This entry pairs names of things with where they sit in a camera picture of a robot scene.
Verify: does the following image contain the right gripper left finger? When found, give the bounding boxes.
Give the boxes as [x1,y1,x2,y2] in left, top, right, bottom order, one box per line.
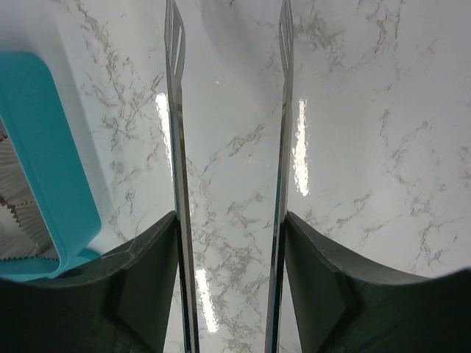
[1,212,178,352]

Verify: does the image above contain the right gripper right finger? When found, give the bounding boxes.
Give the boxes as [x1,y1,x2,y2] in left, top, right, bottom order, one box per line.
[285,213,470,352]

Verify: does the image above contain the metal tongs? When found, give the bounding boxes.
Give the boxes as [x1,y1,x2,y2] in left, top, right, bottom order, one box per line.
[164,1,294,352]

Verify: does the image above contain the teal tin box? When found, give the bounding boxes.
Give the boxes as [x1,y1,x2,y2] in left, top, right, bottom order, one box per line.
[1,51,101,282]

